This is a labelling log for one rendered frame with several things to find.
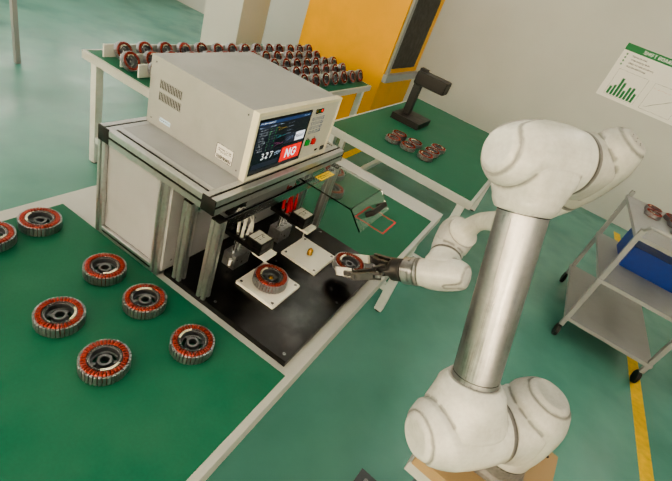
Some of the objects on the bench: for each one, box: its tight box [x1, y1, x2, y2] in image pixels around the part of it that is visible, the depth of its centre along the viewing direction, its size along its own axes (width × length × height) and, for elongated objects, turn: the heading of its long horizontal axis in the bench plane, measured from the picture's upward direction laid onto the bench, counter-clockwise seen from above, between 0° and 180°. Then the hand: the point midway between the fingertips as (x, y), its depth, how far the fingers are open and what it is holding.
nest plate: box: [281, 237, 335, 276], centre depth 158 cm, size 15×15×1 cm
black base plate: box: [164, 213, 376, 367], centre depth 150 cm, size 47×64×2 cm
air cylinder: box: [222, 243, 250, 270], centre depth 142 cm, size 5×8×6 cm
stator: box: [122, 283, 167, 320], centre depth 118 cm, size 11×11×4 cm
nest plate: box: [236, 262, 300, 309], centre depth 139 cm, size 15×15×1 cm
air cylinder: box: [268, 220, 292, 243], centre depth 161 cm, size 5×8×6 cm
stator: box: [169, 324, 215, 365], centre depth 112 cm, size 11×11×4 cm
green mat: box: [0, 204, 285, 481], centre depth 104 cm, size 94×61×1 cm, turn 33°
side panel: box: [95, 139, 171, 275], centre depth 126 cm, size 28×3×32 cm, turn 33°
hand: (349, 264), depth 150 cm, fingers closed on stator, 11 cm apart
